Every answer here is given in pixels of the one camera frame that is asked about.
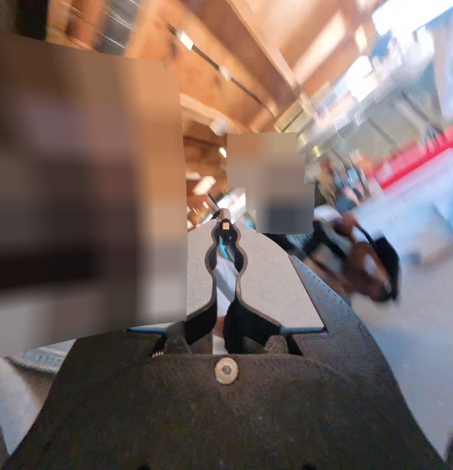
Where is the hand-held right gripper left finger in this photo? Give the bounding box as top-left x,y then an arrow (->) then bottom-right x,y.
185,220 -> 217,345

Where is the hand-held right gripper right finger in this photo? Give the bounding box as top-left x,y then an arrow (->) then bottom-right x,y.
226,220 -> 326,354

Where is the black usb cable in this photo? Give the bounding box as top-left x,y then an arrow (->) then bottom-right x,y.
205,194 -> 232,247

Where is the person's left hand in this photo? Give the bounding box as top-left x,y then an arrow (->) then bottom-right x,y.
335,215 -> 393,302

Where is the grey sweatshirt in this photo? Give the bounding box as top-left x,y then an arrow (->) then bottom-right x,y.
214,255 -> 239,320

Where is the red banner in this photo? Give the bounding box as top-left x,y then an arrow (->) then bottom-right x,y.
371,123 -> 453,189

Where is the grey zippered fabric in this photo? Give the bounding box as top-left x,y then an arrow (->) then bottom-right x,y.
0,339 -> 77,456

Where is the black ceiling light rail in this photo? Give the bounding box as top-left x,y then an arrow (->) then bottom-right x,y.
167,24 -> 271,111

